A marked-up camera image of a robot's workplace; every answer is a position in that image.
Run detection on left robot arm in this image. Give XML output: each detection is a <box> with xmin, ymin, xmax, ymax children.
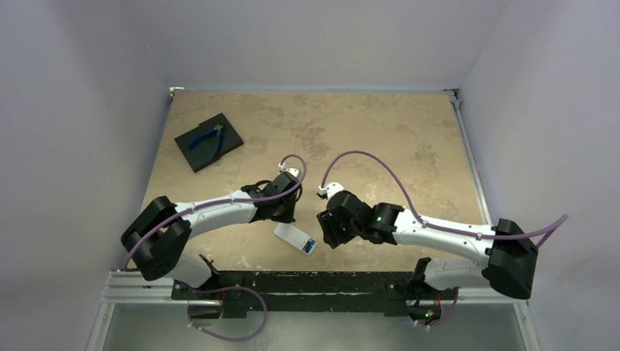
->
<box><xmin>121</xmin><ymin>168</ymin><xmax>302</xmax><ymax>299</ymax></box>

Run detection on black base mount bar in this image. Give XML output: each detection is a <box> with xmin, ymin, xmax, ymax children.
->
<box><xmin>171</xmin><ymin>258</ymin><xmax>455</xmax><ymax>318</ymax></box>

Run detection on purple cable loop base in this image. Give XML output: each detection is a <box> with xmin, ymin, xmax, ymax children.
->
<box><xmin>186</xmin><ymin>285</ymin><xmax>270</xmax><ymax>343</ymax></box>

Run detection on blue battery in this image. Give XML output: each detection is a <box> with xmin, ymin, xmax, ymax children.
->
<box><xmin>302</xmin><ymin>239</ymin><xmax>316</xmax><ymax>254</ymax></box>

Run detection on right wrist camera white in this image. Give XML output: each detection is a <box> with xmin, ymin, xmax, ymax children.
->
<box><xmin>317</xmin><ymin>182</ymin><xmax>344</xmax><ymax>200</ymax></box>

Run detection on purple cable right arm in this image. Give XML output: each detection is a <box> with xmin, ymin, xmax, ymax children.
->
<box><xmin>320</xmin><ymin>150</ymin><xmax>569</xmax><ymax>331</ymax></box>

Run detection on white remote control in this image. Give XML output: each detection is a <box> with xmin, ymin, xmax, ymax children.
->
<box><xmin>274</xmin><ymin>223</ymin><xmax>317</xmax><ymax>256</ymax></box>

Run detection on black square pad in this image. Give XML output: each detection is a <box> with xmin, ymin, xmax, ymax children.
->
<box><xmin>175</xmin><ymin>113</ymin><xmax>244</xmax><ymax>173</ymax></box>

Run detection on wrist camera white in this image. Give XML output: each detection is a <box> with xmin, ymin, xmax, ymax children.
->
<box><xmin>279</xmin><ymin>164</ymin><xmax>300</xmax><ymax>178</ymax></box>
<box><xmin>317</xmin><ymin>182</ymin><xmax>344</xmax><ymax>200</ymax></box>

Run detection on blue handled pliers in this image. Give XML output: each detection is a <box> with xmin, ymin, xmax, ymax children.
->
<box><xmin>188</xmin><ymin>124</ymin><xmax>224</xmax><ymax>160</ymax></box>

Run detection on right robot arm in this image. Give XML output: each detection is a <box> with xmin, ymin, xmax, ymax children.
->
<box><xmin>317</xmin><ymin>189</ymin><xmax>538</xmax><ymax>300</ymax></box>

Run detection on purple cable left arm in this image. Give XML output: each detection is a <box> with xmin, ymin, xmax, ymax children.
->
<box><xmin>122</xmin><ymin>154</ymin><xmax>308</xmax><ymax>272</ymax></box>

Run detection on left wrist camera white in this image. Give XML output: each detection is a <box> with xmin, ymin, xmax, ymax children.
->
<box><xmin>279</xmin><ymin>164</ymin><xmax>300</xmax><ymax>178</ymax></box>

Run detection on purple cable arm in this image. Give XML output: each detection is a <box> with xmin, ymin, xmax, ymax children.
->
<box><xmin>122</xmin><ymin>154</ymin><xmax>308</xmax><ymax>272</ymax></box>
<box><xmin>320</xmin><ymin>150</ymin><xmax>569</xmax><ymax>331</ymax></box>

